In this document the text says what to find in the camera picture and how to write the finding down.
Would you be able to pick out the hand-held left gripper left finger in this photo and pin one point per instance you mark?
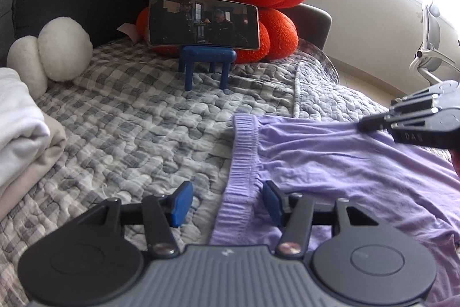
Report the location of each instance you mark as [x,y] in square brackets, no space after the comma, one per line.
[181,202]

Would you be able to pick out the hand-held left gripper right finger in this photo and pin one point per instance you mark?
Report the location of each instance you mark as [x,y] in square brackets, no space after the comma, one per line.
[271,201]

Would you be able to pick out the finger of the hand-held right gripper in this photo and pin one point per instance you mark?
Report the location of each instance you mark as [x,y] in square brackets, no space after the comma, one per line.
[373,122]

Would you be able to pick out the light purple shirt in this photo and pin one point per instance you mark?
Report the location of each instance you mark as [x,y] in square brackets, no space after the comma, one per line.
[341,177]

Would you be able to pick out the grey checked quilt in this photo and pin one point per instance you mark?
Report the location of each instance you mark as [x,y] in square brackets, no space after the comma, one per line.
[136,134]

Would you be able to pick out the folded beige cloth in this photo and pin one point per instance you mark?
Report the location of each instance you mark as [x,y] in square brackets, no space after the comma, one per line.
[46,156]

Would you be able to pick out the blue phone stand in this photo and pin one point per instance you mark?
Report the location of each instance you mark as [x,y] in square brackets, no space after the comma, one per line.
[205,55]

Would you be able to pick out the smartphone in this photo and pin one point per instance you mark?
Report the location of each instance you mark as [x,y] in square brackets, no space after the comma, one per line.
[201,21]

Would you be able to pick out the folded white cloth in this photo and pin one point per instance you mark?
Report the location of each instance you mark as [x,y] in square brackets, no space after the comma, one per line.
[18,120]

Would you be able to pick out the white plush toy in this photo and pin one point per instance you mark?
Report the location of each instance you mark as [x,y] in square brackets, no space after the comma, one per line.
[64,44]

